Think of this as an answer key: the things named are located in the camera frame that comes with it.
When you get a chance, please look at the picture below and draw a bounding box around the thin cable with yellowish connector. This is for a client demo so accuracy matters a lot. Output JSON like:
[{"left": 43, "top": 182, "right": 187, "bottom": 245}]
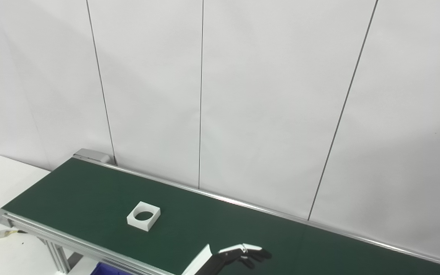
[{"left": 0, "top": 228, "right": 26, "bottom": 245}]

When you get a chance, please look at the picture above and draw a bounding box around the white square part round hole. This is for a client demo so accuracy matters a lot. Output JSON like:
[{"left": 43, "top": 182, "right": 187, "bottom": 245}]
[{"left": 127, "top": 201, "right": 161, "bottom": 232}]

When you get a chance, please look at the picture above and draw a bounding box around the aluminium conveyor leg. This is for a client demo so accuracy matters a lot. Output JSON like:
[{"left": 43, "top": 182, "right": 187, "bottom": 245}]
[{"left": 37, "top": 236, "right": 84, "bottom": 274}]

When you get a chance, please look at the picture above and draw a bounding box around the blue plastic bin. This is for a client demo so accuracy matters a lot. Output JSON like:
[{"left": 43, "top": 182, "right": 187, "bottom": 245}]
[{"left": 90, "top": 262, "right": 133, "bottom": 275}]

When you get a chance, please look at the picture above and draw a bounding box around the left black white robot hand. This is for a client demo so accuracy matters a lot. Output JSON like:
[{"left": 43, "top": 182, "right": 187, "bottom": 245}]
[{"left": 182, "top": 243, "right": 272, "bottom": 275}]

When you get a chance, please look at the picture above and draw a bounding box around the green conveyor belt aluminium frame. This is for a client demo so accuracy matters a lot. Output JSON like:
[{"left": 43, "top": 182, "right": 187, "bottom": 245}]
[{"left": 0, "top": 148, "right": 440, "bottom": 275}]

